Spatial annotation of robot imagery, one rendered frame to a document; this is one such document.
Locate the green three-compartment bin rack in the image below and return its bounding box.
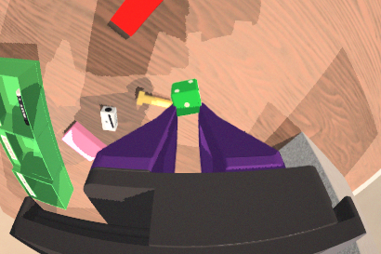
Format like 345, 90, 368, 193
0, 58, 74, 209

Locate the green die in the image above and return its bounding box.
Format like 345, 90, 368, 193
171, 78, 202, 116

